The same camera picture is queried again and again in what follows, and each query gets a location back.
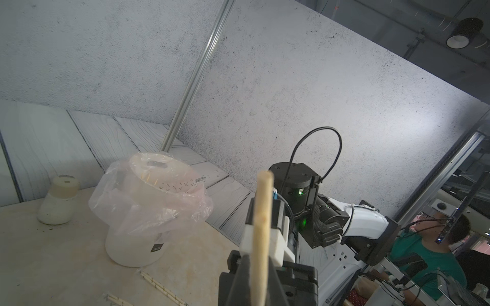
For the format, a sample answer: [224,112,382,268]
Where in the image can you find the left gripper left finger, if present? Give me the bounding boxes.
[224,255,251,305]

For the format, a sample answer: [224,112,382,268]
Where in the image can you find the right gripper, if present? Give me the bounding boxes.
[217,250,319,306]

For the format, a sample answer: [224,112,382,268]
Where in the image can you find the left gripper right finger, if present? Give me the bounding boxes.
[267,258,289,306]

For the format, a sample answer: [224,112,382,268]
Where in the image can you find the clear plastic chopstick wrapper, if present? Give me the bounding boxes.
[167,174,206,188]

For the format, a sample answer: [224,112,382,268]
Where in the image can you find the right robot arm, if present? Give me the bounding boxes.
[267,162,399,305]

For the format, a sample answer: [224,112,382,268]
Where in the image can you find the wrapped chopsticks on table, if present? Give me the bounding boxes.
[104,293,133,306]
[137,270,190,306]

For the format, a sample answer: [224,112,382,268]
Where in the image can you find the white bucket with pink bag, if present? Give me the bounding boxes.
[89,152,213,268]

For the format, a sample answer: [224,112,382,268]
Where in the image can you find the person in green shirt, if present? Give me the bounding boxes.
[388,212,471,300]

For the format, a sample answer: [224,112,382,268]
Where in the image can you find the small bottle with black cap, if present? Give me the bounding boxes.
[37,175,80,225]

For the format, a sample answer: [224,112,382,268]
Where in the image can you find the black ceiling spotlight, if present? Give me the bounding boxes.
[446,17,484,50]

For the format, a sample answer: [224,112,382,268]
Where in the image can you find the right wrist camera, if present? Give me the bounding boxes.
[239,188,296,268]

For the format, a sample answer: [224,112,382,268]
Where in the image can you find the right aluminium frame post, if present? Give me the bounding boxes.
[160,0,236,152]

